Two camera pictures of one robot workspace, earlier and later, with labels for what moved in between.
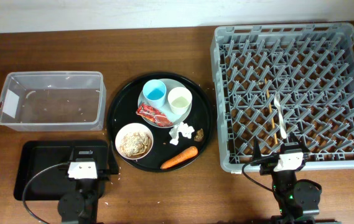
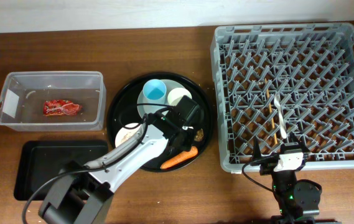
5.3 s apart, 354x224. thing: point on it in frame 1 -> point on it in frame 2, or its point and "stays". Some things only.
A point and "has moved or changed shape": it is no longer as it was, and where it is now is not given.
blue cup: (155, 92) stays
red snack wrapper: (155, 116) has moved or changed shape
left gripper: (112, 168) -> (186, 145)
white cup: (180, 99) stays
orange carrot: (187, 154) stays
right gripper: (269, 167) stays
